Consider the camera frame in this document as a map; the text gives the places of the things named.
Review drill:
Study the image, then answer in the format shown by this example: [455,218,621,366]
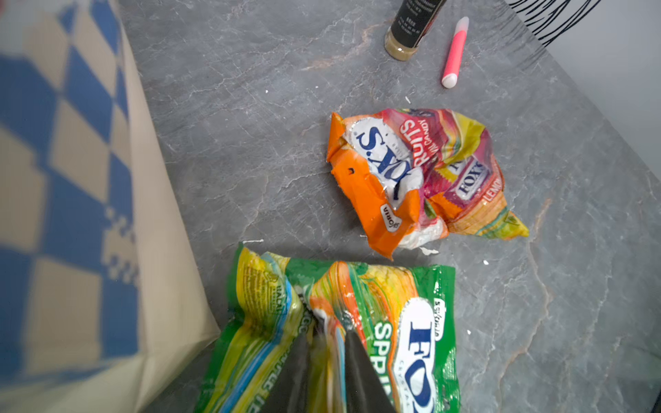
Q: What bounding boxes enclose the orange pink Fox's candy bag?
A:
[327,108,529,258]

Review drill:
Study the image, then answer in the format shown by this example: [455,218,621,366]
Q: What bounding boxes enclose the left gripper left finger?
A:
[261,335,311,413]

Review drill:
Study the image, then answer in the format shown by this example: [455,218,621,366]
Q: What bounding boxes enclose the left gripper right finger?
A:
[344,330,396,413]

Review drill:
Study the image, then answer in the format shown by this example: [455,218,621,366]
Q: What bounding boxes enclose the blue checkered paper bag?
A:
[1,1,220,412]

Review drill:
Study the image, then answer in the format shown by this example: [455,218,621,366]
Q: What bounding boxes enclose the green Fox's spring tea bag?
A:
[196,245,461,412]

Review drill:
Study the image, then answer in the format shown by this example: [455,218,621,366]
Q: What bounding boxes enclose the black lid spice jar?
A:
[385,0,446,61]

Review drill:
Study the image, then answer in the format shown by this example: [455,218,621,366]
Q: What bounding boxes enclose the pink marker pen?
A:
[441,17,470,89]

